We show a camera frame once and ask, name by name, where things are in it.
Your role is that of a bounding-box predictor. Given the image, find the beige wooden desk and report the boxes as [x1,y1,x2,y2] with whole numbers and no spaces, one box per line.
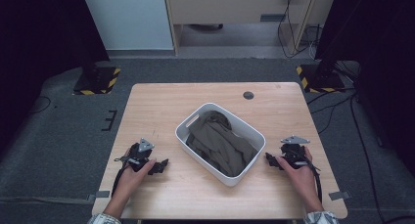
[162,0,337,56]

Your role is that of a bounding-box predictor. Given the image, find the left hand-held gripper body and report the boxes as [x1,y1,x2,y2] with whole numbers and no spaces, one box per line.
[114,137,159,173]

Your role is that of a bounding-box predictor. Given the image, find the thin black floor cable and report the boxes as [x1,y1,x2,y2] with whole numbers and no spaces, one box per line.
[30,96,52,115]

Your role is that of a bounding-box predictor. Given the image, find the black curtain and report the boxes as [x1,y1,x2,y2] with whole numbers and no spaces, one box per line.
[0,0,111,154]
[314,0,415,176]

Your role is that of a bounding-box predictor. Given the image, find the right hand-held gripper cable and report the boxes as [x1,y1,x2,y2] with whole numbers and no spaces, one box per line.
[302,155,324,203]

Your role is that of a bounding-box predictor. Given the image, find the black cable hanging from desk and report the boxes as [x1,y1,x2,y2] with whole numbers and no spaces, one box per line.
[277,0,316,60]

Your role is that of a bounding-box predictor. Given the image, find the person's left hand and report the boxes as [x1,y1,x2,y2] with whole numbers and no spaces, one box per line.
[112,158,158,202]

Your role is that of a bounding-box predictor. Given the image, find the olive green pants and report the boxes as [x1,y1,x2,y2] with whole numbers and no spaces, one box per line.
[185,110,259,178]

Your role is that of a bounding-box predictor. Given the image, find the grey tape strip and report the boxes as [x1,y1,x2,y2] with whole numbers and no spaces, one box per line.
[87,190,111,202]
[328,190,351,202]

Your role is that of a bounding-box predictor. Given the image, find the white plastic bin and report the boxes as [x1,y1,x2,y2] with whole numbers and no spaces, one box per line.
[174,102,267,188]

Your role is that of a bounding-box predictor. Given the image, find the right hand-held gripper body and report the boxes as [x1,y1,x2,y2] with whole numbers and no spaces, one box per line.
[279,135,311,170]

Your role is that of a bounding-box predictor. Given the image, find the long black floor cable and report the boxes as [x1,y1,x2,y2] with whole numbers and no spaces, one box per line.
[349,95,415,224]

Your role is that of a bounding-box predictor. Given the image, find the white cabinet panel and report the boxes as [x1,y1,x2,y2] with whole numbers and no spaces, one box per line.
[80,0,174,51]

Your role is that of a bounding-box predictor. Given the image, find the person's right hand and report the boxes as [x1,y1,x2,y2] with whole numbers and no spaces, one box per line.
[275,147,320,206]

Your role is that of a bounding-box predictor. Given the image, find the black floor tape marks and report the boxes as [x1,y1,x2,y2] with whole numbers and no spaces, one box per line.
[101,110,117,132]

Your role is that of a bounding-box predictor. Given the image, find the black stand with striped base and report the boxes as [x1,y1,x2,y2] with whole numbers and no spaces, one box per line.
[72,56,121,96]
[296,54,346,94]

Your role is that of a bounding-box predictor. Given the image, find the white cable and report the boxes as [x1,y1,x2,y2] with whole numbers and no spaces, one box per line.
[306,24,324,61]

